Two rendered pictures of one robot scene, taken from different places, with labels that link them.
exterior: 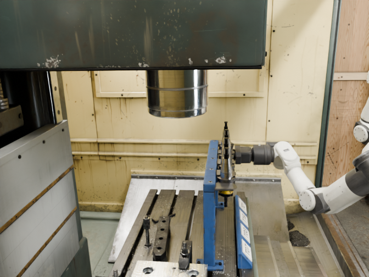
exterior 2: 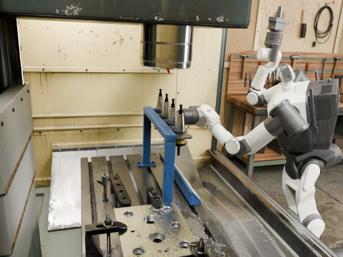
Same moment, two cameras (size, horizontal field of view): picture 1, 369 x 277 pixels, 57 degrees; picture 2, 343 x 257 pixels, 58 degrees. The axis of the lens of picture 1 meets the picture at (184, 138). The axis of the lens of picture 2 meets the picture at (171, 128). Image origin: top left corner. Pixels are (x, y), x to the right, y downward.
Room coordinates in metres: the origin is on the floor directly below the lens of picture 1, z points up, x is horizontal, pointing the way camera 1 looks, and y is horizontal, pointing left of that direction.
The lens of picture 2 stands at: (-0.02, 0.38, 1.60)
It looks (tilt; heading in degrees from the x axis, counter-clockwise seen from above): 17 degrees down; 336
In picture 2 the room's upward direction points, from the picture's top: 3 degrees clockwise
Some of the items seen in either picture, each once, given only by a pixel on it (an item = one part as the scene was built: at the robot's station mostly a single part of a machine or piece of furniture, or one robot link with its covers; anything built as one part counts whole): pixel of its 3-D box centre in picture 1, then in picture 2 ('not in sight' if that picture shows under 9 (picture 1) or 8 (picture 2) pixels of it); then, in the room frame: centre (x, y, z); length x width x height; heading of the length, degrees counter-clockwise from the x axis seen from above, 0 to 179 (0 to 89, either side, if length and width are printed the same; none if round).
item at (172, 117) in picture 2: (226, 155); (172, 114); (1.18, -0.15, 1.26); 0.04 x 0.04 x 0.07
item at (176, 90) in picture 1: (177, 88); (166, 46); (0.87, 0.02, 1.56); 0.16 x 0.16 x 0.12
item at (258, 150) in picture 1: (249, 154); (178, 116); (1.39, -0.28, 1.19); 0.13 x 0.12 x 0.10; 173
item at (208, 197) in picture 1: (209, 229); (168, 175); (1.03, -0.08, 1.05); 0.10 x 0.05 x 0.30; 83
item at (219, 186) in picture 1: (225, 186); (184, 136); (1.02, -0.13, 1.21); 0.07 x 0.05 x 0.01; 83
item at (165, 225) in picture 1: (162, 241); (119, 194); (1.14, 0.10, 0.93); 0.26 x 0.05 x 0.06; 178
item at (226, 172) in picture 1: (226, 167); (180, 121); (1.07, -0.14, 1.26); 0.04 x 0.04 x 0.07
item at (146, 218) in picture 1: (147, 231); (104, 187); (1.16, 0.15, 0.96); 0.03 x 0.03 x 0.13
